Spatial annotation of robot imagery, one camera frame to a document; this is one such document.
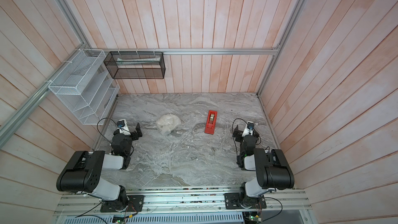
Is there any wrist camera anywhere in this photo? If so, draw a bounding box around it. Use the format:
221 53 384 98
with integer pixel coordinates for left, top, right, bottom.
242 121 255 137
117 119 131 136

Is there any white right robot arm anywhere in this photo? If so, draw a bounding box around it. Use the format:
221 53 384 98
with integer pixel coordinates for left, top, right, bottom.
232 121 295 200

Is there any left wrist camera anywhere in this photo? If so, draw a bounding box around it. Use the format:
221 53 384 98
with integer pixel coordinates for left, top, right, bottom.
117 119 131 136

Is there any white wire mesh shelf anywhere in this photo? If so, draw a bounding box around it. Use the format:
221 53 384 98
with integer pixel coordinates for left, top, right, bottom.
49 49 120 125

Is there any black mesh basket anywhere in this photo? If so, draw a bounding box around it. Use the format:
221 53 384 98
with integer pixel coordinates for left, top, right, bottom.
104 51 166 79

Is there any red tape dispenser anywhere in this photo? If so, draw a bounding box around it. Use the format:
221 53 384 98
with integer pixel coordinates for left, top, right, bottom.
204 111 218 135

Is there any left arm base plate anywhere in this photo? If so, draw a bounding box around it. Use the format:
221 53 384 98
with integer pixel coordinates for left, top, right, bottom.
100 195 145 213

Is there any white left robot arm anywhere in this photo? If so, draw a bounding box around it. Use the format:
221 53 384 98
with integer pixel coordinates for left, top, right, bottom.
56 119 143 202

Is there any clear bubble wrap sheet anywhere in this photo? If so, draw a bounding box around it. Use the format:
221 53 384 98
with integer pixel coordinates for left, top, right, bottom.
155 114 181 135

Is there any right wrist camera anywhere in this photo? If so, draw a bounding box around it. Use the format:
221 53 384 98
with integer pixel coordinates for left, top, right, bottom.
242 121 255 137

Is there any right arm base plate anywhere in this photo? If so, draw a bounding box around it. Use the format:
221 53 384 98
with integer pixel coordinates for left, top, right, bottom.
224 193 267 209

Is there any aluminium frame rail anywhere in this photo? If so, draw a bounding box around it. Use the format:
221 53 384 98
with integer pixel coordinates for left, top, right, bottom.
99 48 279 55

